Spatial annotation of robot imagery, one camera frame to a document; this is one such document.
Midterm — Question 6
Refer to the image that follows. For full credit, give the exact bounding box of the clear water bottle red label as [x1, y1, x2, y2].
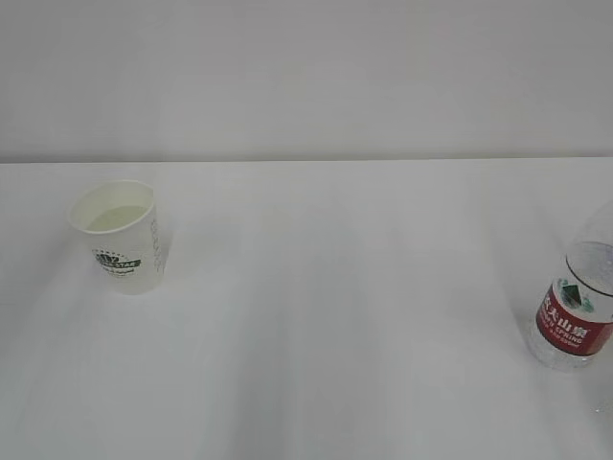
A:
[528, 202, 612, 371]

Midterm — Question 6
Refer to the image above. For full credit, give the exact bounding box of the white paper cup green logo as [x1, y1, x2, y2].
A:
[68, 180, 164, 295]

